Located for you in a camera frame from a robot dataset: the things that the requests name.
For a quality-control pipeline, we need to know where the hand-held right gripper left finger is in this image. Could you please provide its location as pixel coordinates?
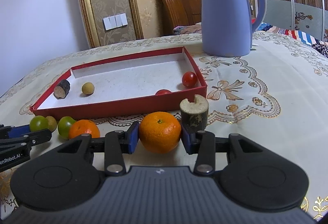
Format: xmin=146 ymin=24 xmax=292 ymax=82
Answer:
xmin=59 ymin=122 xmax=140 ymax=176

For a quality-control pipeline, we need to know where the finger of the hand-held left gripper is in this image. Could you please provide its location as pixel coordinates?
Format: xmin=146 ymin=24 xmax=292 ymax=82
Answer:
xmin=0 ymin=124 xmax=31 ymax=139
xmin=0 ymin=129 xmax=52 ymax=153

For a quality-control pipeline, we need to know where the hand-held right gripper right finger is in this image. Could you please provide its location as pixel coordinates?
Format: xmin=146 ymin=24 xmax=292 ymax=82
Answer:
xmin=181 ymin=124 xmax=257 ymax=176

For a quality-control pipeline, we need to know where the green round fruit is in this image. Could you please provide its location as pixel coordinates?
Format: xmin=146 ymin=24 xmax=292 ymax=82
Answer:
xmin=58 ymin=116 xmax=77 ymax=136
xmin=30 ymin=116 xmax=49 ymax=132

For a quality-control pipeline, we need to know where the tan longan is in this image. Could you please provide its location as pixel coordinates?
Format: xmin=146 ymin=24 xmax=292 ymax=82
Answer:
xmin=46 ymin=116 xmax=57 ymax=132
xmin=81 ymin=82 xmax=95 ymax=96

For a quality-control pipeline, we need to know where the notched sugarcane piece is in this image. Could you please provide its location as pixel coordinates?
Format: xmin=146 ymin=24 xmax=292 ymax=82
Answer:
xmin=179 ymin=94 xmax=209 ymax=133

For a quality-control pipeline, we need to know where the orange tangerine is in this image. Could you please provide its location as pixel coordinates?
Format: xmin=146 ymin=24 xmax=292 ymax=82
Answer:
xmin=139 ymin=111 xmax=182 ymax=154
xmin=68 ymin=120 xmax=101 ymax=139

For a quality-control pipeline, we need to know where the red shallow cardboard box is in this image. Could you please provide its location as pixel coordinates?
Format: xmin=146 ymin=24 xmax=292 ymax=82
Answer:
xmin=29 ymin=46 xmax=207 ymax=120

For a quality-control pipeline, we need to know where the dark purple sugarcane piece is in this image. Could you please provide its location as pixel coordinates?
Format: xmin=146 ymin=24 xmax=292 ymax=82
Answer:
xmin=53 ymin=79 xmax=71 ymax=99

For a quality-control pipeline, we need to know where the pink folded blanket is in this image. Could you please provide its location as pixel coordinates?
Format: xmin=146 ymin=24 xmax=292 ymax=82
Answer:
xmin=172 ymin=23 xmax=203 ymax=35

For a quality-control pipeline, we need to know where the blue electric kettle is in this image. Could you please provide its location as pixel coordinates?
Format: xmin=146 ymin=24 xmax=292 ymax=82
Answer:
xmin=193 ymin=0 xmax=267 ymax=58

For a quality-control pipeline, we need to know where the wooden headboard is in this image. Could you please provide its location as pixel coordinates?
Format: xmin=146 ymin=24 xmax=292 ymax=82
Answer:
xmin=155 ymin=0 xmax=203 ymax=36

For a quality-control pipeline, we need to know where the striped bedding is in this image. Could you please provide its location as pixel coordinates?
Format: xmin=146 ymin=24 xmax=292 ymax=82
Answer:
xmin=256 ymin=23 xmax=328 ymax=48

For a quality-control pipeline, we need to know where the dark floral clothes pile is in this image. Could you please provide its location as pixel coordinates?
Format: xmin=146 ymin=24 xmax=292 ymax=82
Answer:
xmin=311 ymin=42 xmax=328 ymax=58

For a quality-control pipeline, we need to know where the patterned sliding door wardrobe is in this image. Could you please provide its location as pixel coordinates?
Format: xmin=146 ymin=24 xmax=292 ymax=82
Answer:
xmin=250 ymin=0 xmax=328 ymax=42

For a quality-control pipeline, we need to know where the white wall switch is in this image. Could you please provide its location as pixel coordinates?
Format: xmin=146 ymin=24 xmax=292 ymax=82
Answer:
xmin=103 ymin=14 xmax=128 ymax=31

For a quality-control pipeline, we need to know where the gold wall frame moulding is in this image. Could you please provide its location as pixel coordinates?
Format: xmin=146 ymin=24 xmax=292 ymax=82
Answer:
xmin=74 ymin=0 xmax=144 ymax=48

